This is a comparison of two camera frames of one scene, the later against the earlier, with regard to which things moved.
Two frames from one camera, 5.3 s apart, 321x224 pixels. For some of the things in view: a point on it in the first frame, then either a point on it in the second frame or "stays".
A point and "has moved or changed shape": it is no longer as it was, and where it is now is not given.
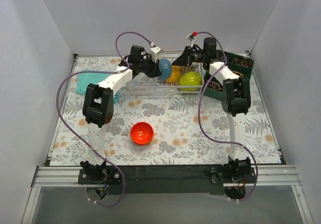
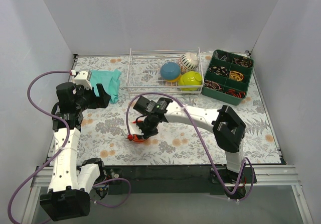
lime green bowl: (190, 81) stays
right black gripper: (188, 56) → (144, 130)
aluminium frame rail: (285, 175) stays
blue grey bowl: (165, 69) has moved or changed shape
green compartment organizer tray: (235, 66) stays
